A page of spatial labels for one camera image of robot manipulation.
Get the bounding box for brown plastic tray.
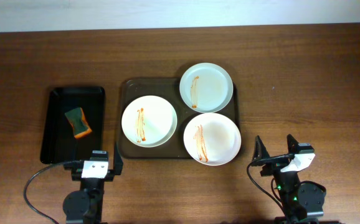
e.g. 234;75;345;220
116;77;241;160

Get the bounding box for pale green plate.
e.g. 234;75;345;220
179;63;234;113

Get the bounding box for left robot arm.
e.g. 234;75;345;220
62;146;123;224

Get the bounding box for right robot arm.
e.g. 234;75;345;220
247;134;326;223

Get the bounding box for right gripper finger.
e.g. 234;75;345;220
251;136;270;166
287;134;299;154

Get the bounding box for black small tray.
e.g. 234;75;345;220
40;86;105;164

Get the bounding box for green orange sponge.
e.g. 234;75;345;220
64;107;92;139

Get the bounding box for white plate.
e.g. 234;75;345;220
121;95;178;147
183;113;242;166

